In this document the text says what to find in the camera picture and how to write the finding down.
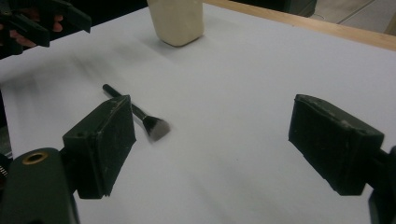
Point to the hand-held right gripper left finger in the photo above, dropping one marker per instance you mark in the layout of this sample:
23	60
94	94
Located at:
102	146

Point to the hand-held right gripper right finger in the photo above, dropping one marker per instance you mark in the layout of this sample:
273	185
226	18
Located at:
333	143

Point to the black makeup brush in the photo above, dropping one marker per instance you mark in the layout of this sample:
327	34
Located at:
155	126

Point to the cream plastic container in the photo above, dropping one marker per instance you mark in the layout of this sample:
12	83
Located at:
177	21

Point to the white table sheet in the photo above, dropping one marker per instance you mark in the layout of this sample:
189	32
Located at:
236	102

